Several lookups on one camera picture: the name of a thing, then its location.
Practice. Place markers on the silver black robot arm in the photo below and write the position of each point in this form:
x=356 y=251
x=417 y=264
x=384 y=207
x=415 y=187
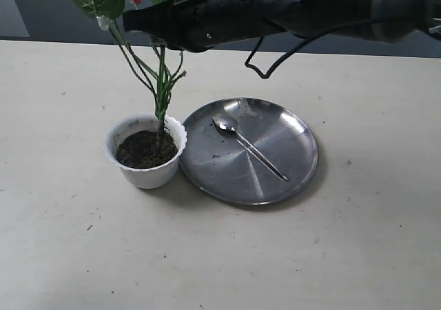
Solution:
x=376 y=20

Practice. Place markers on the stainless steel spork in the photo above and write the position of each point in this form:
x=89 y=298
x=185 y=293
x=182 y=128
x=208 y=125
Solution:
x=228 y=123

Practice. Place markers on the dark soil in pot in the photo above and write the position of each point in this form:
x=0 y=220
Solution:
x=146 y=149

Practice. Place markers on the artificial red anthurium plant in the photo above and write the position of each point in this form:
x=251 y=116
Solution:
x=159 y=82

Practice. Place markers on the round stainless steel plate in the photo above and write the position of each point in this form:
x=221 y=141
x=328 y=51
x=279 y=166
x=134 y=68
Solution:
x=218 y=163

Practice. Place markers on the white scalloped flower pot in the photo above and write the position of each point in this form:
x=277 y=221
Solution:
x=154 y=177

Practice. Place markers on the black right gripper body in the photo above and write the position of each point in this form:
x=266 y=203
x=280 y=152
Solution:
x=198 y=25

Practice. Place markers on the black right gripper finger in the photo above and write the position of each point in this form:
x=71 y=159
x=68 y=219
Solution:
x=153 y=20

